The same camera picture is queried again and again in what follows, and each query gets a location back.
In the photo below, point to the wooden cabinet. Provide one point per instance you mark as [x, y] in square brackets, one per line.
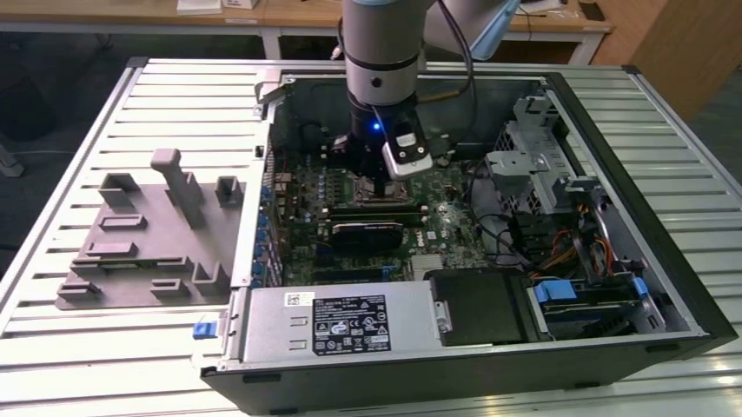
[683, 52]

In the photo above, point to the grey plastic bracket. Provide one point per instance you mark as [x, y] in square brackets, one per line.
[579, 187]

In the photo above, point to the black expansion slot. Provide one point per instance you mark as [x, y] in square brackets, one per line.
[347, 275]

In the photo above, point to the black phone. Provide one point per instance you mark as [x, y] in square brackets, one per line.
[592, 11]

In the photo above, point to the silver metal drive cage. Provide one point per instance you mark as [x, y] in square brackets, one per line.
[512, 167]

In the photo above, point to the grey parts rack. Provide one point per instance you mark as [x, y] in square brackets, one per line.
[161, 226]

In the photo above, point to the white paper box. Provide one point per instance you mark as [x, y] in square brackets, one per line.
[197, 5]

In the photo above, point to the small white box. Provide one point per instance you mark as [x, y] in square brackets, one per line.
[240, 2]

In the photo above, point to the blue plastic bay clip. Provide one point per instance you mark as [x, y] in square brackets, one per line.
[639, 289]

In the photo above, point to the graphics card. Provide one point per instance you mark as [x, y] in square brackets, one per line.
[368, 239]

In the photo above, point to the white chair leg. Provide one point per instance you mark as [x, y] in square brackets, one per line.
[11, 165]

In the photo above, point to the black PC case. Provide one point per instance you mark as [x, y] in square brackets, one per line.
[406, 382]

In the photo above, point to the black disk bay box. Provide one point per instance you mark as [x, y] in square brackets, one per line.
[475, 304]

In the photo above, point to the wooden desk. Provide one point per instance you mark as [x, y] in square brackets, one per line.
[556, 21]

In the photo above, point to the blue case latch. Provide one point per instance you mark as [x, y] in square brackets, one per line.
[204, 329]

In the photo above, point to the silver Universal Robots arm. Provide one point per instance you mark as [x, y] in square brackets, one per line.
[379, 52]

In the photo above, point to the silver chipset heatsink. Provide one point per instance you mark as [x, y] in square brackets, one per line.
[426, 265]

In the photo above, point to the green motherboard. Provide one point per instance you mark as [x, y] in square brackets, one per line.
[458, 243]

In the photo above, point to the silver power supply unit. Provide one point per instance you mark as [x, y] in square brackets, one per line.
[267, 321]

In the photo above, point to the hard disk in blue carrier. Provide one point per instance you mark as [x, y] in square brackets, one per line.
[554, 292]

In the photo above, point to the CPU socket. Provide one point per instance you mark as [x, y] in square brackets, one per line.
[351, 199]

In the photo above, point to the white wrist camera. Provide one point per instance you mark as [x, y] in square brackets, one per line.
[408, 156]

